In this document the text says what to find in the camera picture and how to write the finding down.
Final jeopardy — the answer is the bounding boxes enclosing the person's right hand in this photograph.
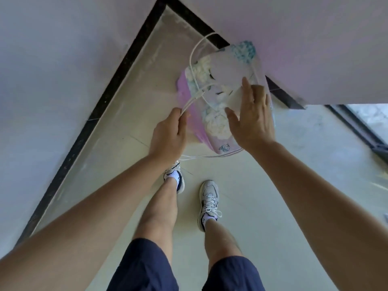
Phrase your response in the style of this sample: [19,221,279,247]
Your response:
[224,76,276,155]

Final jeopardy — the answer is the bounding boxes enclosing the person's left hand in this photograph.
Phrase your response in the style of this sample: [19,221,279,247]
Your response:
[148,107,191,167]

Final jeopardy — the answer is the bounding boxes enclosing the floral plastic bag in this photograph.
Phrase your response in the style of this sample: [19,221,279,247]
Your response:
[177,40,275,155]

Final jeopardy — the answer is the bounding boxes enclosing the white charging cable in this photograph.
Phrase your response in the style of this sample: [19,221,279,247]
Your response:
[179,32,243,161]

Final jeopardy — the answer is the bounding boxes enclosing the person's right forearm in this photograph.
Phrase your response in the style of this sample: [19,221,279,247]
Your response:
[248,141,388,291]

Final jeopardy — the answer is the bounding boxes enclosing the person's left forearm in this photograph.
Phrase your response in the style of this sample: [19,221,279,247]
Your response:
[0,154,173,291]

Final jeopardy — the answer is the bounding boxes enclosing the person's left white shoe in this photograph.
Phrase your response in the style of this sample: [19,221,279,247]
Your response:
[163,160,186,194]

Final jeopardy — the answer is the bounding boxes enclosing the person's white shoe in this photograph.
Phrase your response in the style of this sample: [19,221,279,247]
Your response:
[197,179,222,232]
[163,160,186,194]

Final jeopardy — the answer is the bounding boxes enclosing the person's right white shoe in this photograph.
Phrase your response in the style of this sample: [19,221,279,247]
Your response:
[197,179,222,232]

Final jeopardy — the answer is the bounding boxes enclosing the person's left leg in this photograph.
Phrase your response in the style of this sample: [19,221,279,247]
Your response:
[133,177,179,266]

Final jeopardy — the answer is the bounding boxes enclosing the person's leg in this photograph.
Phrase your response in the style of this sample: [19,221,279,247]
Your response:
[133,177,179,266]
[203,219,243,273]

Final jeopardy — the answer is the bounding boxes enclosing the person's right leg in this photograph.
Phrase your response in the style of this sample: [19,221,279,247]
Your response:
[203,219,243,273]

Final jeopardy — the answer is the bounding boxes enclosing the black framed glass door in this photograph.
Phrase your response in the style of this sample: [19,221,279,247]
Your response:
[326,103,388,164]

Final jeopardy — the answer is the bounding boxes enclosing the navy shorts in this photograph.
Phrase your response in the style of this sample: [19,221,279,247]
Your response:
[106,238,266,291]

